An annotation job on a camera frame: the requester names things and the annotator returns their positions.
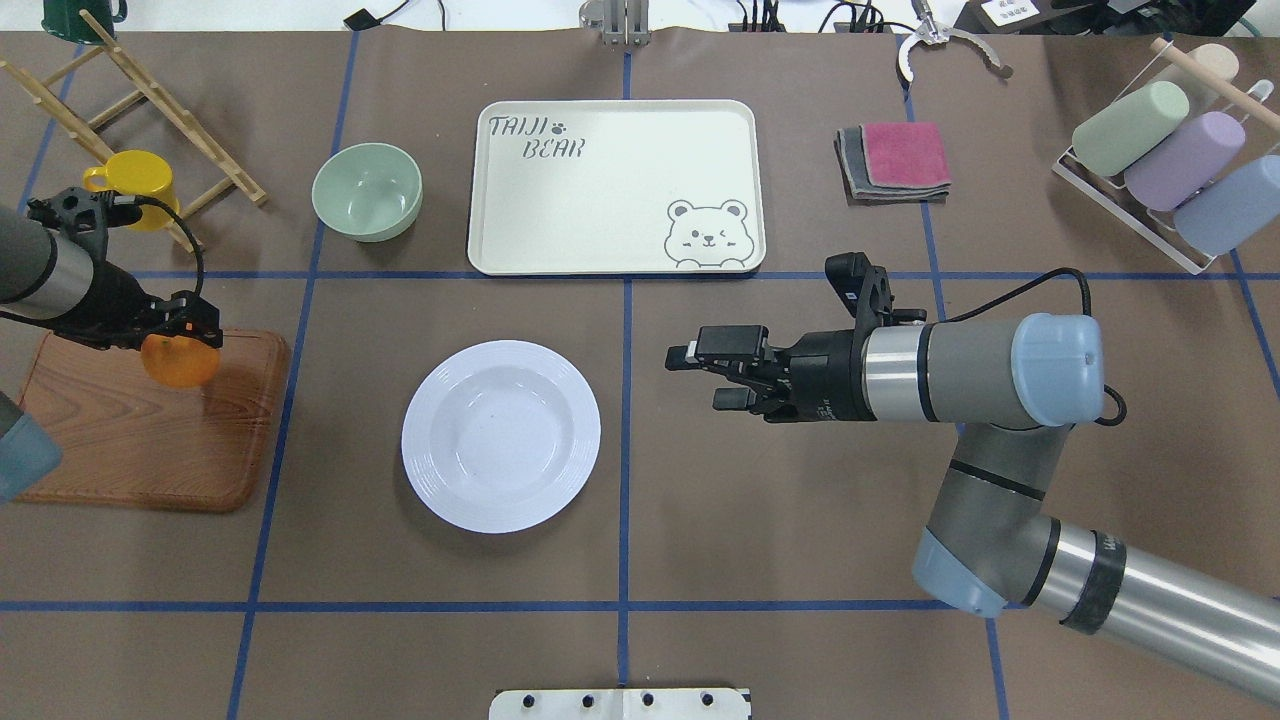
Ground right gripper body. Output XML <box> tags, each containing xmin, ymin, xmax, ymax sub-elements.
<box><xmin>695</xmin><ymin>325</ymin><xmax>869</xmax><ymax>423</ymax></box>

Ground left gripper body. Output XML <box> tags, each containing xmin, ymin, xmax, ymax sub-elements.
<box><xmin>76</xmin><ymin>263</ymin><xmax>170</xmax><ymax>350</ymax></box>

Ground orange fruit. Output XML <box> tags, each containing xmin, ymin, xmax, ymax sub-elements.
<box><xmin>140</xmin><ymin>334</ymin><xmax>221</xmax><ymax>388</ymax></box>

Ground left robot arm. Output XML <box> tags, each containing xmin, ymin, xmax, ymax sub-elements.
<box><xmin>3</xmin><ymin>188</ymin><xmax>224</xmax><ymax>363</ymax></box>

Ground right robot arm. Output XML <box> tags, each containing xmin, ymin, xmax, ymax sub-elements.
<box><xmin>666</xmin><ymin>310</ymin><xmax>1279</xmax><ymax>705</ymax></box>

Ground brown wooden tray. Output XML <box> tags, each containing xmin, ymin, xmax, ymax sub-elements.
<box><xmin>19</xmin><ymin>329</ymin><xmax>291</xmax><ymax>512</ymax></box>

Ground cream bear tray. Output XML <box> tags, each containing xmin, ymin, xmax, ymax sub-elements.
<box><xmin>467</xmin><ymin>99</ymin><xmax>765</xmax><ymax>275</ymax></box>

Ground yellow mug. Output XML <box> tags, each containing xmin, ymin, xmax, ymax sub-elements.
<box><xmin>82</xmin><ymin>149</ymin><xmax>180</xmax><ymax>211</ymax></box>

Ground white plate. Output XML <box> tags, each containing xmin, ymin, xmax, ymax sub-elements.
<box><xmin>399</xmin><ymin>340</ymin><xmax>602</xmax><ymax>534</ymax></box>

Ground green bowl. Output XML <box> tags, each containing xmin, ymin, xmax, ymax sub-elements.
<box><xmin>310</xmin><ymin>142</ymin><xmax>424</xmax><ymax>243</ymax></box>

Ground wooden dish rack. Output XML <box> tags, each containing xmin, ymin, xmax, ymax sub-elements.
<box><xmin>0</xmin><ymin>10</ymin><xmax>269</xmax><ymax>251</ymax></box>

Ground pink and grey cloths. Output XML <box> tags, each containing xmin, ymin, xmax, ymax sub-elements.
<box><xmin>835</xmin><ymin>122</ymin><xmax>952</xmax><ymax>202</ymax></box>

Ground dark green mug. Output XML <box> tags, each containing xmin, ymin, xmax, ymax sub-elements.
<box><xmin>41</xmin><ymin>0</ymin><xmax>129</xmax><ymax>45</ymax></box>

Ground small black device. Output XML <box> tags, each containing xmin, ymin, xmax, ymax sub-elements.
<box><xmin>343</xmin><ymin>8</ymin><xmax>381</xmax><ymax>32</ymax></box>

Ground reacher grabber tool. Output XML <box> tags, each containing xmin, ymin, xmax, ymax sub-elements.
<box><xmin>896</xmin><ymin>1</ymin><xmax>1014</xmax><ymax>91</ymax></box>

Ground white cup rack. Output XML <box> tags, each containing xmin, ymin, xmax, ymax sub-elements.
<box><xmin>1053</xmin><ymin>37</ymin><xmax>1277</xmax><ymax>274</ymax></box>

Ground green cup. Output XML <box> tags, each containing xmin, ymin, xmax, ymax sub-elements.
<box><xmin>1071</xmin><ymin>81</ymin><xmax>1190</xmax><ymax>177</ymax></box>

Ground purple cup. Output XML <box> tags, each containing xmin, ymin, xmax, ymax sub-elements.
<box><xmin>1124</xmin><ymin>111</ymin><xmax>1245</xmax><ymax>211</ymax></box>

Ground blue cup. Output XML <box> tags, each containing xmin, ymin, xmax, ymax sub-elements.
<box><xmin>1174</xmin><ymin>154</ymin><xmax>1279</xmax><ymax>256</ymax></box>

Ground beige cup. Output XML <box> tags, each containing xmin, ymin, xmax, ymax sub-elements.
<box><xmin>1188</xmin><ymin>44</ymin><xmax>1240</xmax><ymax>83</ymax></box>

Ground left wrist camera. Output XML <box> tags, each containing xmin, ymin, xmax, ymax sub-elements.
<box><xmin>26</xmin><ymin>187</ymin><xmax>143</xmax><ymax>237</ymax></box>

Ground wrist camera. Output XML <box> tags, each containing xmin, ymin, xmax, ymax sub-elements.
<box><xmin>824</xmin><ymin>252</ymin><xmax>927</xmax><ymax>329</ymax></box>
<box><xmin>26</xmin><ymin>187</ymin><xmax>143</xmax><ymax>237</ymax></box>

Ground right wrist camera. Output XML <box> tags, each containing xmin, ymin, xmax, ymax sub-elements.
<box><xmin>824</xmin><ymin>252</ymin><xmax>927</xmax><ymax>329</ymax></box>

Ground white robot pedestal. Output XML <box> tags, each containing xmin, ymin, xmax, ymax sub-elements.
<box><xmin>488</xmin><ymin>687</ymin><xmax>753</xmax><ymax>719</ymax></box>

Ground aluminium frame post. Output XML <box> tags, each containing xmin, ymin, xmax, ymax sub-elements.
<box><xmin>579</xmin><ymin>0</ymin><xmax>652</xmax><ymax>49</ymax></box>

